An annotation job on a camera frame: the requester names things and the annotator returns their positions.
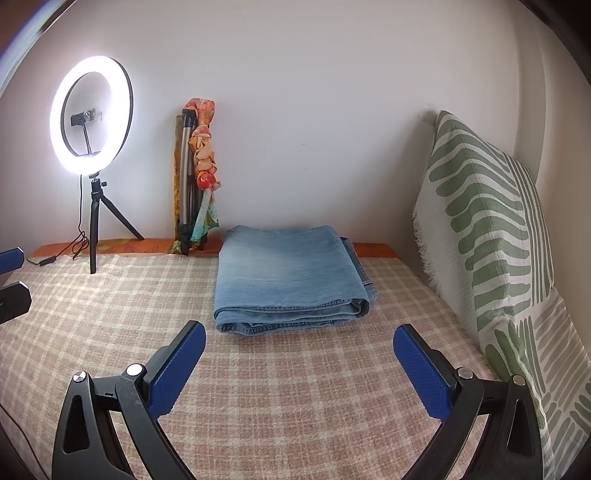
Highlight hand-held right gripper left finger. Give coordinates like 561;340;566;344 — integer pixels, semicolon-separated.
52;320;207;480

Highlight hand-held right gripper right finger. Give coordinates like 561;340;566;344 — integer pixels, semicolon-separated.
392;323;541;480

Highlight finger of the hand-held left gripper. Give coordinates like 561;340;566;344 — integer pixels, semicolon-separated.
0;282;32;325
0;247;25;275

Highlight blue denim pants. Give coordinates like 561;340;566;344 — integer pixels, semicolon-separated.
213;225;377;335

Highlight black mini tripod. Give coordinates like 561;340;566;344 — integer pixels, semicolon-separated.
87;173;145;274

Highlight orange mattress sheet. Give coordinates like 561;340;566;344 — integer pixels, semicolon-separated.
31;237;398;259

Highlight green striped pillow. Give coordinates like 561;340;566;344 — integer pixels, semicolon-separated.
485;288;591;480

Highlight black phone holder clamp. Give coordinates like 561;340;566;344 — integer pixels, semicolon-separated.
68;107;105;155

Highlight green leaf pattern pillow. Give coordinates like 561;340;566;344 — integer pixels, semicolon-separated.
412;110;557;344

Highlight black ring light cable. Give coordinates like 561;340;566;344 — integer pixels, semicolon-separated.
25;178;90;266

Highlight round ring light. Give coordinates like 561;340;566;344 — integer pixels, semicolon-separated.
49;55;134;176

